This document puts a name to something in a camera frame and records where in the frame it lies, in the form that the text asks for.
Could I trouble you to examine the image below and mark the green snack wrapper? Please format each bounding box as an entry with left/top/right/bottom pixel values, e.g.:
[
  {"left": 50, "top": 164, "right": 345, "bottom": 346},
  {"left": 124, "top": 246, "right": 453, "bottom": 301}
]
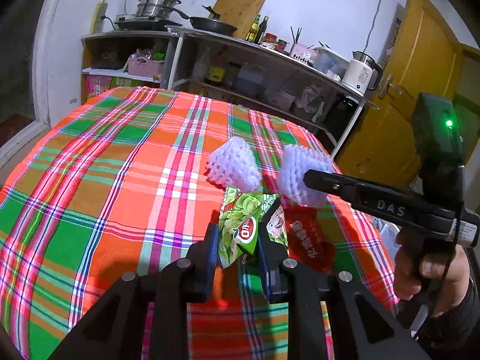
[{"left": 218, "top": 186, "right": 279, "bottom": 269}]

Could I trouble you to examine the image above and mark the white foam fruit net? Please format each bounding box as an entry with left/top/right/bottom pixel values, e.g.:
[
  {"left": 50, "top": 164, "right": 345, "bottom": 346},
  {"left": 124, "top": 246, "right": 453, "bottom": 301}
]
[
  {"left": 277, "top": 144, "right": 335, "bottom": 208},
  {"left": 206, "top": 136, "right": 262, "bottom": 193}
]

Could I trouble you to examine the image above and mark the clear trash bag liner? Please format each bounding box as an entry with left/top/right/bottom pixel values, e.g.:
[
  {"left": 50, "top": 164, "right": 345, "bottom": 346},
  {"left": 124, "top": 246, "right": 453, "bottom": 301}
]
[{"left": 371, "top": 216, "right": 400, "bottom": 267}]

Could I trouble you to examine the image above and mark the metal kitchen shelf rack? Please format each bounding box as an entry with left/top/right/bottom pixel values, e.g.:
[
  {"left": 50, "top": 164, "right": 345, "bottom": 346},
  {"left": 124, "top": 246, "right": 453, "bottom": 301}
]
[{"left": 162, "top": 26, "right": 373, "bottom": 155}]

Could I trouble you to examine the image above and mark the right hand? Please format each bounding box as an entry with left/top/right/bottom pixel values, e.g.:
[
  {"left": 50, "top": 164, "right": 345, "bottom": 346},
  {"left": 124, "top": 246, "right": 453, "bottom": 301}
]
[{"left": 393, "top": 227, "right": 472, "bottom": 318}]

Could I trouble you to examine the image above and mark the red snack wrapper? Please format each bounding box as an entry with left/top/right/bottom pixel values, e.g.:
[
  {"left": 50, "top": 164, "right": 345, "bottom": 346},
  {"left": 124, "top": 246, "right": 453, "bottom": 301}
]
[{"left": 285, "top": 205, "right": 336, "bottom": 273}]

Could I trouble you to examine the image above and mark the beige snack packet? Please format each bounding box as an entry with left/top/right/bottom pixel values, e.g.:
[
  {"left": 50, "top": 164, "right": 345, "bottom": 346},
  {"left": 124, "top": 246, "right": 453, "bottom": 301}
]
[{"left": 266, "top": 205, "right": 288, "bottom": 249}]

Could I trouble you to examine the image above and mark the plaid tablecloth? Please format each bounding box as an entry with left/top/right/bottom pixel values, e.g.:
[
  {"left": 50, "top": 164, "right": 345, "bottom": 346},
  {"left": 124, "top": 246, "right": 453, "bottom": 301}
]
[{"left": 1, "top": 87, "right": 398, "bottom": 359}]

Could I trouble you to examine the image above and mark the white electric kettle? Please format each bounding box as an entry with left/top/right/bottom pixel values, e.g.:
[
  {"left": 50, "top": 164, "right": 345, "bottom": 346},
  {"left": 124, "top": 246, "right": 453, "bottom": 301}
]
[{"left": 342, "top": 51, "right": 383, "bottom": 96}]

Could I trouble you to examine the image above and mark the yellow wooden door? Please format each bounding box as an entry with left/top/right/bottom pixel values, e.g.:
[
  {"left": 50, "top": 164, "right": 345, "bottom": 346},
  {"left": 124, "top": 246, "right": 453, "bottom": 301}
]
[{"left": 335, "top": 0, "right": 479, "bottom": 189}]

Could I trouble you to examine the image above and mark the clear plastic container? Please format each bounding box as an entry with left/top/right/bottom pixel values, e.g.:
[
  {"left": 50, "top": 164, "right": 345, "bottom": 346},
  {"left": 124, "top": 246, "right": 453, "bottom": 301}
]
[{"left": 313, "top": 46, "right": 349, "bottom": 81}]

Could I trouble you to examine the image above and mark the pink chopstick holder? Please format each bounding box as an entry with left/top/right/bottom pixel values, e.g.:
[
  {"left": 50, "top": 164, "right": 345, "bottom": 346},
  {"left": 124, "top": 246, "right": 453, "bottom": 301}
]
[{"left": 289, "top": 43, "right": 318, "bottom": 64}]

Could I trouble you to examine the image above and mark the pink basket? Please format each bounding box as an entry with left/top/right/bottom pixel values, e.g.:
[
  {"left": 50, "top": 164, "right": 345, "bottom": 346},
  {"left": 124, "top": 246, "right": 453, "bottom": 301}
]
[{"left": 128, "top": 56, "right": 164, "bottom": 80}]

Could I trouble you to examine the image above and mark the small white shelf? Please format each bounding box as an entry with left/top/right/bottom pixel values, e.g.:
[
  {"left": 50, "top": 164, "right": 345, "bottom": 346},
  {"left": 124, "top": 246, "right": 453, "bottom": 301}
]
[{"left": 80, "top": 30, "right": 177, "bottom": 102}]

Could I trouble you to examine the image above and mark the red lid jar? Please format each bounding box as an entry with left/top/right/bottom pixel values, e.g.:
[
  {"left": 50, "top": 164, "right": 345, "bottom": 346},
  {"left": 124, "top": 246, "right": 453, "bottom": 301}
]
[{"left": 260, "top": 33, "right": 278, "bottom": 50}]

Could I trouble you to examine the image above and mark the green glass sauce bottle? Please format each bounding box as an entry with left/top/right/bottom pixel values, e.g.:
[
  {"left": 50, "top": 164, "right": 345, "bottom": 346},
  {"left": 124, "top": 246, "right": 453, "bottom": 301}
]
[{"left": 245, "top": 14, "right": 260, "bottom": 42}]

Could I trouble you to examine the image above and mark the dark oil bottle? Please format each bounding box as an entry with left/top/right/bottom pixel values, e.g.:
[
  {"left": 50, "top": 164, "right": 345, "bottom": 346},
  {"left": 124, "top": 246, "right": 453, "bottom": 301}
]
[{"left": 254, "top": 16, "right": 269, "bottom": 45}]

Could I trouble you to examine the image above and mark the black frying pan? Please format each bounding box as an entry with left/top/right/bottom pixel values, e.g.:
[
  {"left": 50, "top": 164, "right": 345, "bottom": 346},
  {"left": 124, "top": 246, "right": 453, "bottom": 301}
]
[{"left": 172, "top": 6, "right": 238, "bottom": 37}]

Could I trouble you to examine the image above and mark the induction cooker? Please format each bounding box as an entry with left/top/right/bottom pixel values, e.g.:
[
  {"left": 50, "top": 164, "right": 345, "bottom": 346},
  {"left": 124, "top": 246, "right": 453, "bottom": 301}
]
[{"left": 114, "top": 16, "right": 182, "bottom": 31}]

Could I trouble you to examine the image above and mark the wooden cutting board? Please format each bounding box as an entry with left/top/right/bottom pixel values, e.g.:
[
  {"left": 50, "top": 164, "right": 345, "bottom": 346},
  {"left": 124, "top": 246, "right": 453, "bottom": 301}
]
[{"left": 213, "top": 0, "right": 266, "bottom": 39}]

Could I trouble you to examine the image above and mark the steel steamer pot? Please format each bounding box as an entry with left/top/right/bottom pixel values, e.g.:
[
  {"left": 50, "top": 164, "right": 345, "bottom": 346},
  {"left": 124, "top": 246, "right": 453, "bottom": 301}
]
[{"left": 135, "top": 0, "right": 182, "bottom": 19}]

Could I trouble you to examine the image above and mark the power strip on wall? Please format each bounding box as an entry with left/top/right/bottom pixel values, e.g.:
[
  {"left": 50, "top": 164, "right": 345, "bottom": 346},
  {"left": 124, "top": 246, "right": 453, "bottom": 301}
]
[{"left": 89, "top": 2, "right": 108, "bottom": 34}]

